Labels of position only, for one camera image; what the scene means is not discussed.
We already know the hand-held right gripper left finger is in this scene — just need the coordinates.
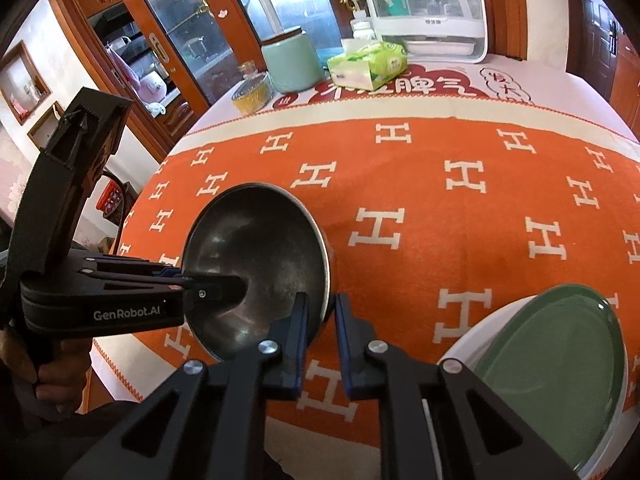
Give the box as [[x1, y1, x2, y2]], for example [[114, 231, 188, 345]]
[[65, 292, 311, 480]]

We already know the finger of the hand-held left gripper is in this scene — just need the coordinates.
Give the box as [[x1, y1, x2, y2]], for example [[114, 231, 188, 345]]
[[182, 275, 249, 324], [82, 257, 197, 292]]

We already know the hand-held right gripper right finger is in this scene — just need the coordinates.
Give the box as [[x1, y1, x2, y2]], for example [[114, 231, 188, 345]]
[[335, 292, 581, 480]]

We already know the plain steel bowl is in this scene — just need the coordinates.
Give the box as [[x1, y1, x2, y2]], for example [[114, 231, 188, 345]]
[[181, 183, 333, 363]]

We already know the white plate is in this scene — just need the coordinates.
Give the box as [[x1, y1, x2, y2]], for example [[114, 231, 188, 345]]
[[422, 292, 636, 480]]

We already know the green plate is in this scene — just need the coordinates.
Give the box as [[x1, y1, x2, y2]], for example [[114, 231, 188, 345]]
[[472, 284, 628, 478]]

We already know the person's left forearm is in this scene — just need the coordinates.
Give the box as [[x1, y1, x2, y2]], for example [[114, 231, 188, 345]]
[[0, 375, 151, 480]]

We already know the person's left hand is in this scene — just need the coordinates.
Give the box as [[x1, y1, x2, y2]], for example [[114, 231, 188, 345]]
[[0, 330, 93, 416]]

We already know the red lidded container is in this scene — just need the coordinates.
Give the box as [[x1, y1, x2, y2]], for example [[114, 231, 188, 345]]
[[102, 187, 126, 218]]

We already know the orange patterned tablecloth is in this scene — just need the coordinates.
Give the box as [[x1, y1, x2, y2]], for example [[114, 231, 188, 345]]
[[92, 55, 640, 480]]

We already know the pink kitchen appliance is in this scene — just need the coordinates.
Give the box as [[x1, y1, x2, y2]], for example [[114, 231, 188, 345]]
[[140, 72, 168, 106]]

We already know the mint green canister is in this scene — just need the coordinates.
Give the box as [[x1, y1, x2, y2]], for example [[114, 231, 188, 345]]
[[261, 27, 326, 93]]

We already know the wooden glass-door cabinet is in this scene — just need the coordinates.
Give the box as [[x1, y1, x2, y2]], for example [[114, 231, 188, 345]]
[[47, 0, 266, 161]]

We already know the green tissue pack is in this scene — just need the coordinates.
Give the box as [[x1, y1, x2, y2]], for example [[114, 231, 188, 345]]
[[327, 41, 408, 90]]

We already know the white countertop appliance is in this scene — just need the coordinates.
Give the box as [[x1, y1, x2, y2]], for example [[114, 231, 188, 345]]
[[356, 0, 488, 63]]

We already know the dark wooden door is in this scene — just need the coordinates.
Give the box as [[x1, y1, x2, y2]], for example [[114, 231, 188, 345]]
[[575, 0, 640, 126]]

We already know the wooden picture frame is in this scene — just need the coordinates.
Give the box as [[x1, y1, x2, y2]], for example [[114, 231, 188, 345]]
[[27, 101, 66, 148], [0, 41, 52, 126]]

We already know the brass door handle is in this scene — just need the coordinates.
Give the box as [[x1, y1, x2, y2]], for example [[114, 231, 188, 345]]
[[149, 34, 171, 63]]

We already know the wooden wall cabinet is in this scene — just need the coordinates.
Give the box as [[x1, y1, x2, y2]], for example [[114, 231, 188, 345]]
[[612, 35, 640, 131]]

